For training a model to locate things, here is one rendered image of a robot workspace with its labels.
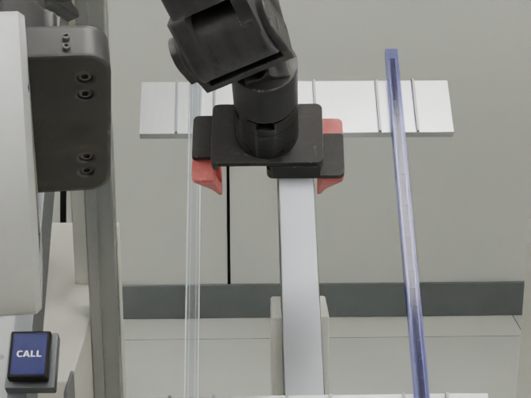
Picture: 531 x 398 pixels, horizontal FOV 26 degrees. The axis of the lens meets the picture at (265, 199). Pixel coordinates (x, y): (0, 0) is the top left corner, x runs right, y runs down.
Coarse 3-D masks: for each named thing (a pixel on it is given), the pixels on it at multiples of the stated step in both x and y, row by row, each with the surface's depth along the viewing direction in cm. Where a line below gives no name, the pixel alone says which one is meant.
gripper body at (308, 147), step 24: (216, 120) 106; (240, 120) 101; (288, 120) 100; (312, 120) 106; (216, 144) 105; (240, 144) 104; (264, 144) 102; (288, 144) 103; (312, 144) 105; (216, 168) 105
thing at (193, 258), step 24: (192, 96) 125; (192, 120) 123; (192, 192) 119; (192, 216) 117; (192, 240) 116; (192, 264) 114; (192, 288) 113; (192, 312) 111; (192, 336) 110; (192, 360) 109; (192, 384) 108
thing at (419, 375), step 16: (400, 80) 127; (400, 96) 125; (400, 112) 124; (400, 128) 123; (400, 144) 122; (400, 160) 121; (400, 176) 120; (400, 192) 119; (400, 208) 118; (400, 224) 117; (416, 256) 115; (416, 272) 114; (416, 288) 113; (416, 304) 112; (416, 320) 111; (416, 336) 110; (416, 352) 110; (416, 368) 109; (416, 384) 108
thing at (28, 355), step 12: (24, 336) 116; (36, 336) 116; (24, 348) 115; (36, 348) 115; (12, 360) 115; (24, 360) 115; (36, 360) 115; (12, 372) 114; (24, 372) 114; (36, 372) 114
